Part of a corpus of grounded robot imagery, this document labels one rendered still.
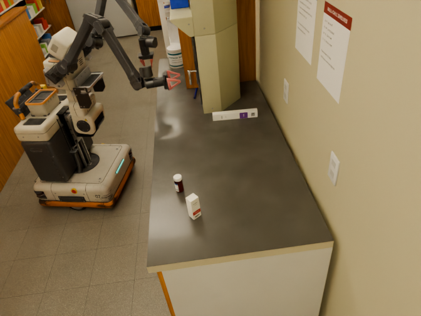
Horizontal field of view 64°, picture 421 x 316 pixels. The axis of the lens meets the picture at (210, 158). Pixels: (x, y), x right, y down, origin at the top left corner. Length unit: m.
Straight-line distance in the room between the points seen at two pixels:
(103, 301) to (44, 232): 0.88
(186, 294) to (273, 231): 0.44
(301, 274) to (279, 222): 0.23
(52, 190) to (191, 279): 1.85
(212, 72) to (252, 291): 1.16
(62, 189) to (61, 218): 0.28
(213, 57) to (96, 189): 1.45
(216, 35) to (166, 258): 1.17
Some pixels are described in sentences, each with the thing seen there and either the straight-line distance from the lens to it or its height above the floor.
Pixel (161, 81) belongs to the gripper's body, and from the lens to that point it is 2.00.
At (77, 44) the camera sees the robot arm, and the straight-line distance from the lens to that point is 2.21.
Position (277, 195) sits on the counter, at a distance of 1.49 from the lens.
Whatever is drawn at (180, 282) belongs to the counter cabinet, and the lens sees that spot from 1.40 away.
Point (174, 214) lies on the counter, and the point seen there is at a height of 0.94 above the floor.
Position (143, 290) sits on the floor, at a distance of 2.40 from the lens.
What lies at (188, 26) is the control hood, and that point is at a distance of 1.87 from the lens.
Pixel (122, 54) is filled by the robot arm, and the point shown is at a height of 1.32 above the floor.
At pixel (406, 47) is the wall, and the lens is 0.88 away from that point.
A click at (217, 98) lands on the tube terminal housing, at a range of 2.03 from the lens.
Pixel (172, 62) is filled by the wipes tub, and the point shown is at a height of 0.99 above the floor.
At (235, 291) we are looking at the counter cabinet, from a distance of 1.49.
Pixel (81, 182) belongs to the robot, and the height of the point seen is 0.28.
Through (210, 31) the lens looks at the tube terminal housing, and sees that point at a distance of 1.88.
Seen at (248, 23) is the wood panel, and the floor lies 1.33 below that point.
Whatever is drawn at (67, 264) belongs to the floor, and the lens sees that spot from 2.73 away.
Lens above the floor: 1.99
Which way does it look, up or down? 38 degrees down
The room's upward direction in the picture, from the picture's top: 7 degrees counter-clockwise
